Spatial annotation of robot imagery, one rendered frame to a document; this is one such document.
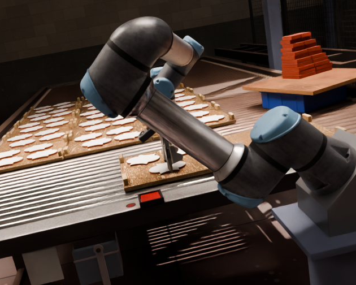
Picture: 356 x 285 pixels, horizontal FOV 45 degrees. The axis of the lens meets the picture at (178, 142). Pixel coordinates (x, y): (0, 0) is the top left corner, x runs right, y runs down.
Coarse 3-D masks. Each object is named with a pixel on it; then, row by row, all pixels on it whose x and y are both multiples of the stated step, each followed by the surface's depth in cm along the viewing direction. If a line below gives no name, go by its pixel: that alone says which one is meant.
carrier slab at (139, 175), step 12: (132, 156) 178; (120, 168) 166; (132, 168) 163; (144, 168) 160; (192, 168) 151; (204, 168) 149; (132, 180) 150; (144, 180) 148; (156, 180) 146; (168, 180) 146
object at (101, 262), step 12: (84, 240) 131; (96, 240) 131; (108, 240) 132; (72, 252) 130; (84, 252) 130; (96, 252) 130; (108, 252) 131; (84, 264) 131; (96, 264) 132; (108, 264) 132; (120, 264) 133; (84, 276) 132; (96, 276) 133; (108, 276) 133
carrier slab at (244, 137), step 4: (312, 124) 177; (316, 124) 176; (320, 128) 170; (324, 128) 169; (328, 128) 168; (244, 132) 183; (248, 132) 182; (324, 132) 164; (328, 132) 163; (332, 132) 163; (224, 136) 183; (228, 136) 182; (232, 136) 181; (236, 136) 180; (240, 136) 179; (244, 136) 178; (248, 136) 177; (328, 136) 159; (228, 140) 176; (232, 140) 175; (236, 140) 174; (240, 140) 173; (244, 140) 172; (248, 140) 171; (244, 144) 167; (248, 144) 166
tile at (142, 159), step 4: (140, 156) 173; (144, 156) 172; (148, 156) 171; (152, 156) 170; (156, 156) 169; (128, 160) 171; (132, 160) 170; (136, 160) 169; (140, 160) 168; (144, 160) 167; (148, 160) 166; (152, 160) 165; (156, 160) 165; (128, 164) 168; (132, 164) 165; (136, 164) 165; (140, 164) 165; (144, 164) 164
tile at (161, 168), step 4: (156, 164) 160; (160, 164) 159; (164, 164) 158; (172, 164) 156; (176, 164) 156; (180, 164) 155; (184, 164) 154; (152, 168) 156; (156, 168) 155; (160, 168) 155; (164, 168) 154; (176, 168) 152; (180, 168) 152; (152, 172) 152; (156, 172) 151; (160, 172) 150; (164, 172) 150; (168, 172) 151
